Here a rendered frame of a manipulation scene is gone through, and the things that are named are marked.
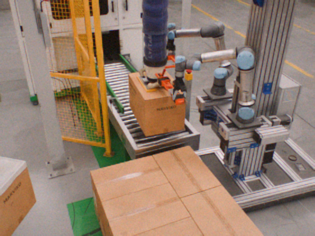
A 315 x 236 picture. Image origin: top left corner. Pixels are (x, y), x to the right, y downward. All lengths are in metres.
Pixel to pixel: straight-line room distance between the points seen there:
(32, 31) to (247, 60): 1.86
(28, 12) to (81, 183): 1.81
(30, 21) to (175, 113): 1.53
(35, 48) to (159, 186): 1.66
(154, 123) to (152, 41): 0.75
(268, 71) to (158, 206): 1.42
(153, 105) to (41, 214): 1.54
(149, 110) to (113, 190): 0.78
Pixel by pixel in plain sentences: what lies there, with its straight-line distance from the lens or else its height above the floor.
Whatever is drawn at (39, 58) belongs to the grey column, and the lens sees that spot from 3.21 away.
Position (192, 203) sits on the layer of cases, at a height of 0.54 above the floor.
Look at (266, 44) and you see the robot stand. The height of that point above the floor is 1.63.
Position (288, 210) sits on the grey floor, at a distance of 3.58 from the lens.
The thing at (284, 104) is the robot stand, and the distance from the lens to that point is 3.09.
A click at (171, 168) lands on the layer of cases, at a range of 2.96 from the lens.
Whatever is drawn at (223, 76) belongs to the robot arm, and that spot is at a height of 1.23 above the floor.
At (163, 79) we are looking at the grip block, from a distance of 2.92.
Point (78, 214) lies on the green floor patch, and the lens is 3.38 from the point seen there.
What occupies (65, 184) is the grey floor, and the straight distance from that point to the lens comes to 3.72.
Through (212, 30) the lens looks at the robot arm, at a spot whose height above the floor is 1.62.
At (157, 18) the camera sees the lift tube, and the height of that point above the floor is 1.74.
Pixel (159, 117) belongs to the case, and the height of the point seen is 0.87.
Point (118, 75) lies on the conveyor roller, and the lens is 4.72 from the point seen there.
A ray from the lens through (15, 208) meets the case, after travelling 2.50.
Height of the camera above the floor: 2.49
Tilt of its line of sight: 32 degrees down
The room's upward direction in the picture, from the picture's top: straight up
